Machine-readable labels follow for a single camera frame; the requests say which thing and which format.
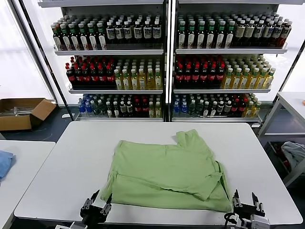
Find green-cap dark tea bottle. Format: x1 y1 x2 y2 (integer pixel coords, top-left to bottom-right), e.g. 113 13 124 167
87 22 98 51
60 23 71 51
206 20 216 49
215 20 226 49
196 20 206 49
96 21 108 50
186 20 196 49
69 22 80 51
225 20 235 48
78 22 89 51
177 20 187 49
52 23 62 51

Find blue folded cloth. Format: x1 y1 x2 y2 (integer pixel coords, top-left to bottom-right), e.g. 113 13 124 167
0 150 16 182

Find clear plastic packets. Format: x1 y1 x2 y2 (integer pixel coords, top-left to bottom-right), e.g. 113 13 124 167
0 105 35 117

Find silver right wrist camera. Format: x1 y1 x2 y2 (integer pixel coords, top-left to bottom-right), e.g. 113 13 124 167
250 214 272 229

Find light green polo shirt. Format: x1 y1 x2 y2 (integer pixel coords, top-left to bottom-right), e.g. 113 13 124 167
99 129 235 213

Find white side table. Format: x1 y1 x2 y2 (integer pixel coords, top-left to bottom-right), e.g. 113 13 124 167
0 140 56 229

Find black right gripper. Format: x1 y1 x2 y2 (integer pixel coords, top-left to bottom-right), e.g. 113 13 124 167
232 189 266 221

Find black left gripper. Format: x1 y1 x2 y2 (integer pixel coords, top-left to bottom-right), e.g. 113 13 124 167
80 189 113 225

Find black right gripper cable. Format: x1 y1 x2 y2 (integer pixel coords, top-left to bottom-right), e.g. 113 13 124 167
223 211 239 227

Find black window pole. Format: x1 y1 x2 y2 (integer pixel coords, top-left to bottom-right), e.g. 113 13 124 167
17 0 75 119

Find red cloth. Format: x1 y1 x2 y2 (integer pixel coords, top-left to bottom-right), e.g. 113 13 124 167
274 142 291 169

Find red-cap cola bottle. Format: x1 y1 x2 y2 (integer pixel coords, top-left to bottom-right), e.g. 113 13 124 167
65 62 75 87
215 62 225 87
175 62 184 87
199 62 209 87
231 98 240 116
183 62 192 87
133 99 142 117
106 64 115 87
238 98 247 116
98 64 107 87
81 64 91 87
207 62 217 87
191 62 201 87
74 63 83 87
90 64 99 87
141 99 149 117

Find grey-blue crumpled cloth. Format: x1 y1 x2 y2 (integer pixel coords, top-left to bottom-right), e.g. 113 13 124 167
281 141 305 167

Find beige-label dark bottle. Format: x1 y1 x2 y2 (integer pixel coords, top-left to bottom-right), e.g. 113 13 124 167
244 19 256 47
234 19 246 47

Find white-label reddish drink bottle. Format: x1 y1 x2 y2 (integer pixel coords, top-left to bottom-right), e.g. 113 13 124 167
281 21 293 47

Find grey frame side table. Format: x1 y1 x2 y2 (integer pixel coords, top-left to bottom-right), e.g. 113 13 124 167
257 91 305 138

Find brown cardboard box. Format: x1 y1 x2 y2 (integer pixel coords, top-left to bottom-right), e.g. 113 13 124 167
0 97 57 132

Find white-label dark drink bottle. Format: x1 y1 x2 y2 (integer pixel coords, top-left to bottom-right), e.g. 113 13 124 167
254 19 265 47
142 20 153 45
123 20 133 45
152 20 162 45
114 21 125 45
133 20 143 45
106 21 116 45
264 20 275 47
273 20 284 47

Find white metal shelf rack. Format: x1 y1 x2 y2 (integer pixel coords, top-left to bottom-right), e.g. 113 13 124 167
170 0 289 127
37 0 171 123

